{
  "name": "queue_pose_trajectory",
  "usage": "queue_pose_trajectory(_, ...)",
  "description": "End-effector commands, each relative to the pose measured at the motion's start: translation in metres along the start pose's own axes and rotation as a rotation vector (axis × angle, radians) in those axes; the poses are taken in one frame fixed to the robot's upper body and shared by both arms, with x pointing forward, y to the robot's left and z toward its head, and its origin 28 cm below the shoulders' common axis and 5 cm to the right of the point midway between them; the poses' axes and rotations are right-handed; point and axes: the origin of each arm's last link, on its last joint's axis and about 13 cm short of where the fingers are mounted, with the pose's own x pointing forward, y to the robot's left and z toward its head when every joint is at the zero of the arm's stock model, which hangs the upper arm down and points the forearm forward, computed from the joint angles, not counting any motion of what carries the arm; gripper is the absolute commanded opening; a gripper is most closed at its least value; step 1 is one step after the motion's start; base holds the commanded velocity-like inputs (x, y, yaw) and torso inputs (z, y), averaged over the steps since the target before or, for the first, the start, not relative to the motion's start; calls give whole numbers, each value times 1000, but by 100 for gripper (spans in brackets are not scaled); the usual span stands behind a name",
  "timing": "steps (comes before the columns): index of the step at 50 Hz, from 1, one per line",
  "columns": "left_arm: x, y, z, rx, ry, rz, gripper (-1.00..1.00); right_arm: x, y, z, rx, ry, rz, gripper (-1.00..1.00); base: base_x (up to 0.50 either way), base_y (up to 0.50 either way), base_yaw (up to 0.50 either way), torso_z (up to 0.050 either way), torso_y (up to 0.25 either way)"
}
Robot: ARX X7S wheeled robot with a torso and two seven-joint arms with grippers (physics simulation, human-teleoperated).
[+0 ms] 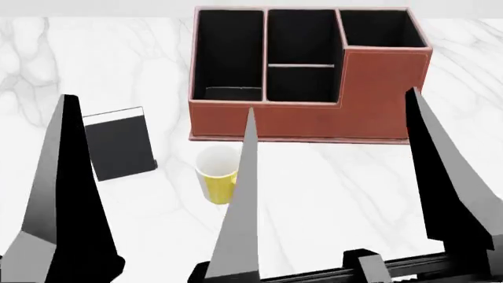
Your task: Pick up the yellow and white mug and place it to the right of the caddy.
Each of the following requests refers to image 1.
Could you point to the yellow and white mug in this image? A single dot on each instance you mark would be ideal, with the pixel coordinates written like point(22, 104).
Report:
point(218, 188)

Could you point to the black notebook with white strip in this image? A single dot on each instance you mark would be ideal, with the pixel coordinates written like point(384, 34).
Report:
point(120, 147)

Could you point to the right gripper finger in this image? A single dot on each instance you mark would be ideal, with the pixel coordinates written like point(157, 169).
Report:
point(241, 230)
point(440, 182)

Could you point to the brown leather desk caddy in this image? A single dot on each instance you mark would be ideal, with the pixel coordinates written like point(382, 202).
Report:
point(377, 97)

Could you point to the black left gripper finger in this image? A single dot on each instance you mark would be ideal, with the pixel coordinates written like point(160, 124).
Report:
point(74, 206)

